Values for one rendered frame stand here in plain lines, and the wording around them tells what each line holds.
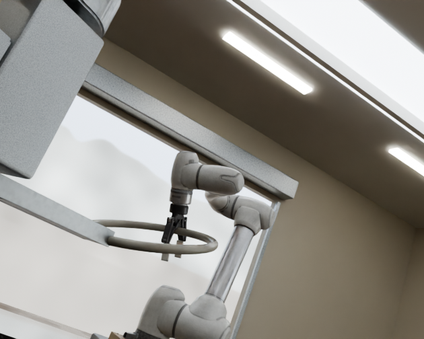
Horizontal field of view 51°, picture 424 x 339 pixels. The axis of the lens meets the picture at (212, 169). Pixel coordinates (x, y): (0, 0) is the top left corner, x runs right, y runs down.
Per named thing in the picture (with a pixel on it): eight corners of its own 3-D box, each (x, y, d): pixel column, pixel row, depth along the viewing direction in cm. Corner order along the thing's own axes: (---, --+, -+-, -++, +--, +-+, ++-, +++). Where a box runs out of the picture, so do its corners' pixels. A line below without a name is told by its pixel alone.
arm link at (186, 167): (164, 187, 174) (194, 192, 170) (169, 148, 174) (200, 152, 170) (175, 187, 184) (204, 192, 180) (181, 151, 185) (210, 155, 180)
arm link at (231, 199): (212, 185, 224) (237, 192, 219) (222, 193, 241) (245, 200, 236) (204, 209, 222) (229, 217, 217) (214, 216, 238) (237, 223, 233)
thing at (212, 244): (148, 260, 121) (149, 249, 121) (46, 227, 150) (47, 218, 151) (244, 250, 160) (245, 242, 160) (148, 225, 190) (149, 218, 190)
